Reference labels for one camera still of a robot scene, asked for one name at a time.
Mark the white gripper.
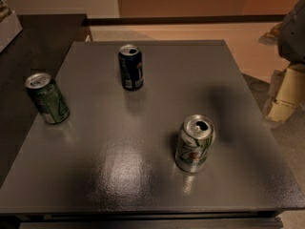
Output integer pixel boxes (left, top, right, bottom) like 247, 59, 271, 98
258, 0, 305, 123

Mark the white 7up can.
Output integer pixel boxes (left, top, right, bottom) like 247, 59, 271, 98
175, 114, 215, 173

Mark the blue pepsi can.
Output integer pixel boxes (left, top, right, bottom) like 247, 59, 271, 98
118, 44, 144, 91

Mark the green soda can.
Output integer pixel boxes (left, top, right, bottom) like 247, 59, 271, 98
25, 73, 70, 124

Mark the white box on counter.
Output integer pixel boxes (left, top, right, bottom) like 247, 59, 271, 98
0, 10, 23, 52

